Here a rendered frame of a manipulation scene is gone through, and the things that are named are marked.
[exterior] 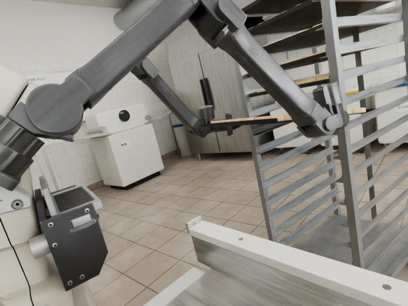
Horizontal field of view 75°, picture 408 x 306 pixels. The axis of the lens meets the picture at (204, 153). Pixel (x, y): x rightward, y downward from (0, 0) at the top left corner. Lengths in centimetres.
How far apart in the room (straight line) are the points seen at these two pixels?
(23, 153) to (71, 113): 10
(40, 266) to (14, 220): 12
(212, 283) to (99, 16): 531
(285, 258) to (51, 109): 38
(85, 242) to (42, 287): 13
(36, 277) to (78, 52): 458
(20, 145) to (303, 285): 43
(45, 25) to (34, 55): 52
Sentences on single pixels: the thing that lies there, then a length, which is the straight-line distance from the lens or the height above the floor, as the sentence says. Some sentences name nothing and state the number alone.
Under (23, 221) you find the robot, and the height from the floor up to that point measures 93.
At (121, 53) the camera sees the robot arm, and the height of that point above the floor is 120.
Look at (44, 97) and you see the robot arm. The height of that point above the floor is 114.
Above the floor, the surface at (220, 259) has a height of 86.
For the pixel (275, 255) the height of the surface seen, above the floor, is 90.
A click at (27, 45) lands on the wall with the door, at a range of 487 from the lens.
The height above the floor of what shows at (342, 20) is 123.
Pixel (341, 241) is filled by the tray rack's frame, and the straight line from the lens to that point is 173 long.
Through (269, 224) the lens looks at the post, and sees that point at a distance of 147.
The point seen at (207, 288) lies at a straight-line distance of 41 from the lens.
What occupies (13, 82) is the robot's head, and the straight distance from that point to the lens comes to 64.
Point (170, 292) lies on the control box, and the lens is 42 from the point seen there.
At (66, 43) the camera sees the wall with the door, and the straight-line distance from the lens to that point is 507.
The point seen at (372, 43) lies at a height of 114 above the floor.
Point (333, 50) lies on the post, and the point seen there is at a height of 114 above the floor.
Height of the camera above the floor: 109
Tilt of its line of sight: 12 degrees down
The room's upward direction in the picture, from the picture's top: 13 degrees counter-clockwise
